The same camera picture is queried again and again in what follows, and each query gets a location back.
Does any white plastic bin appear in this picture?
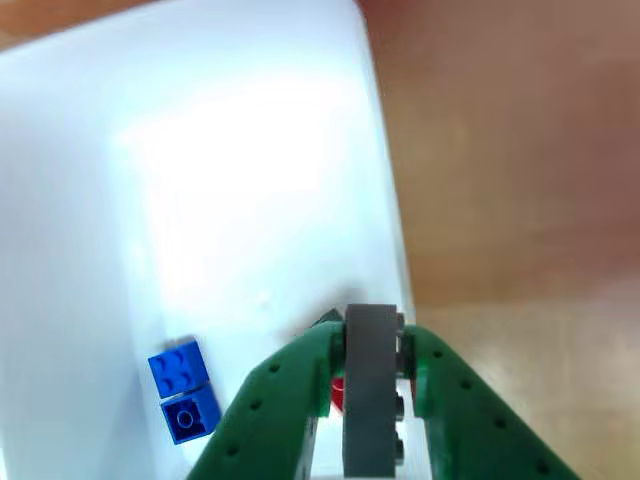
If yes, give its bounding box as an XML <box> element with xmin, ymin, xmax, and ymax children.
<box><xmin>0</xmin><ymin>0</ymin><xmax>416</xmax><ymax>480</ymax></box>

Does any dark green lego brick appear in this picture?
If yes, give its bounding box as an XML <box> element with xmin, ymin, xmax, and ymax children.
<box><xmin>307</xmin><ymin>307</ymin><xmax>346</xmax><ymax>331</ymax></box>

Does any red lego brick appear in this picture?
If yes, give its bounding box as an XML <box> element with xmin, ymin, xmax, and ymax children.
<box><xmin>329</xmin><ymin>374</ymin><xmax>349</xmax><ymax>416</ymax></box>

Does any grey lego brick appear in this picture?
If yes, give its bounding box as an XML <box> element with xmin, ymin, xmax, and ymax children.
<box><xmin>342</xmin><ymin>302</ymin><xmax>407</xmax><ymax>479</ymax></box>

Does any small blue lego brick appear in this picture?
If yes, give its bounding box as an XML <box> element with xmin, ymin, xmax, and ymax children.
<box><xmin>159</xmin><ymin>387</ymin><xmax>221</xmax><ymax>445</ymax></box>
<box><xmin>147</xmin><ymin>337</ymin><xmax>210</xmax><ymax>399</ymax></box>

